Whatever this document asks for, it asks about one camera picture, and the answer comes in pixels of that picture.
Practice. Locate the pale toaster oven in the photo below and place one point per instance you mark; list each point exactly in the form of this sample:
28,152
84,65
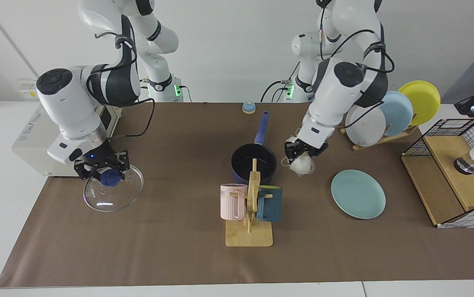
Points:
34,144

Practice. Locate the light blue plate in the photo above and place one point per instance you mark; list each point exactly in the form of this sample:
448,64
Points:
398,111

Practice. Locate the white wall socket box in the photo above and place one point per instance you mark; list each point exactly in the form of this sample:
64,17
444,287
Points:
28,90

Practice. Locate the yellow plate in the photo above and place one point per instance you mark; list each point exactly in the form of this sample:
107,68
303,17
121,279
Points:
423,99

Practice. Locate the glass lid with blue knob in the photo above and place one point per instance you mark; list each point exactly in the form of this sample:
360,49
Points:
125,194

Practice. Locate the dark teal cup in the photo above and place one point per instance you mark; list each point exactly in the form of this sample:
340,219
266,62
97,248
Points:
271,208

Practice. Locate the pink ribbed cup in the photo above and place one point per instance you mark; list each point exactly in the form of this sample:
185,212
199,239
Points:
231,206

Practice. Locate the brown table cloth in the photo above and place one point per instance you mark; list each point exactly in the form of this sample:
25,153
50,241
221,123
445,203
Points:
158,247

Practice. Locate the white vermicelli bundle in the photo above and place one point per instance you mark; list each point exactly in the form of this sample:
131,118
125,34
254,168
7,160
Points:
303,165

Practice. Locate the white plate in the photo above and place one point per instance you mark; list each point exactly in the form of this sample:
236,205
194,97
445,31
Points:
365,128

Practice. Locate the wooden cup stand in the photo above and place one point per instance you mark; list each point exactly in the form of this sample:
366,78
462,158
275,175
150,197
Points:
249,237

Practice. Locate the small blue round thing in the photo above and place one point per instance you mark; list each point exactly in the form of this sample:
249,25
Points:
249,108

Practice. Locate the wooden plate rack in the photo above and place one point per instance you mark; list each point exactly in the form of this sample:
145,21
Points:
381,139

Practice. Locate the pale green plate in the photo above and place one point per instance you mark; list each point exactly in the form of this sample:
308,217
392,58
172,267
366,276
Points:
359,194

